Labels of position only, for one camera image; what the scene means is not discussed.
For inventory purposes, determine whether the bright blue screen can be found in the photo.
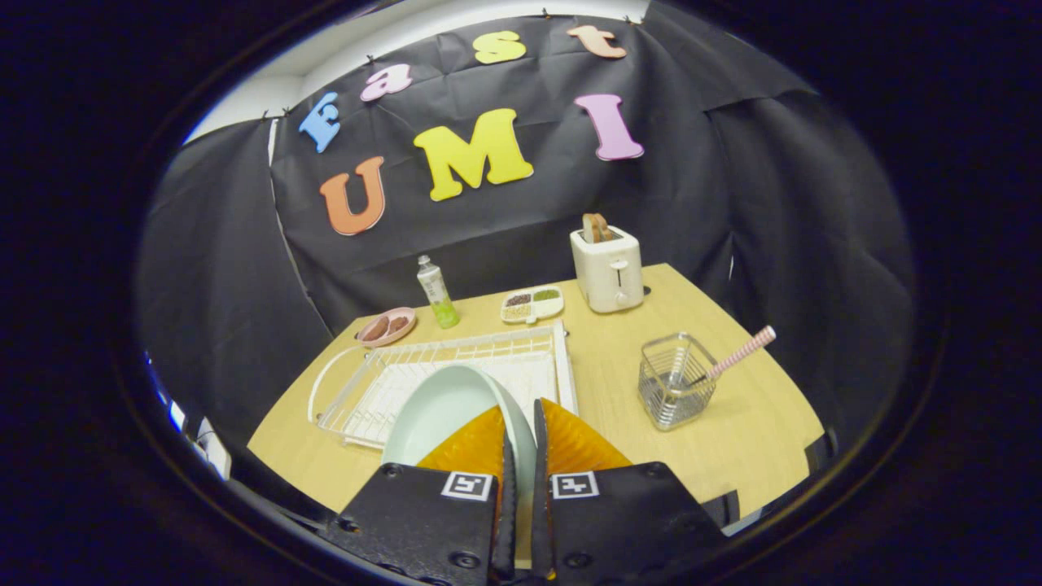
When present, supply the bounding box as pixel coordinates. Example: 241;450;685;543
145;352;186;432

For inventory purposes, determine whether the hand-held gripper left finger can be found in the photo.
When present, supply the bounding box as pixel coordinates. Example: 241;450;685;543
326;405;518;586

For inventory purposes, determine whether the white box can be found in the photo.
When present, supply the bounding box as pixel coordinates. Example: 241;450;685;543
194;417;233;481

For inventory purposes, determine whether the white divided snack tray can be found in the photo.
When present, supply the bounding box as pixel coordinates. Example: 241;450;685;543
500;285;565;325

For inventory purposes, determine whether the red checked handle spoon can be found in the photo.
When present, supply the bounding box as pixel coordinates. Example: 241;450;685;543
669;326;777;387

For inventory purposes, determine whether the white wire dish rack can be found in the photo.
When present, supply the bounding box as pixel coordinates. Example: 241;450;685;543
308;319;579;451

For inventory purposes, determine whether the white toaster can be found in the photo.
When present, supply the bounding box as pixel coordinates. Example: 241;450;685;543
570;225;645;314

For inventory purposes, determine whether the metal wire basket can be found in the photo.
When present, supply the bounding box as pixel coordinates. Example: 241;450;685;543
637;332;719;431

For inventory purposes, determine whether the pink oval dish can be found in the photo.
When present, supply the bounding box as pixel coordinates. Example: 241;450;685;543
356;307;418;348

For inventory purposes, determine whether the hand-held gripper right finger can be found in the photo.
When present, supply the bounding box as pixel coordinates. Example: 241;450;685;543
531;397;729;586

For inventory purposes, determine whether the pale green plate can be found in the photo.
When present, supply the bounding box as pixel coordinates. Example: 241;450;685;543
381;364;538;562

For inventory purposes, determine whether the green drink bottle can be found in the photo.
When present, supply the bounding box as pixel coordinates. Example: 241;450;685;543
417;255;461;330

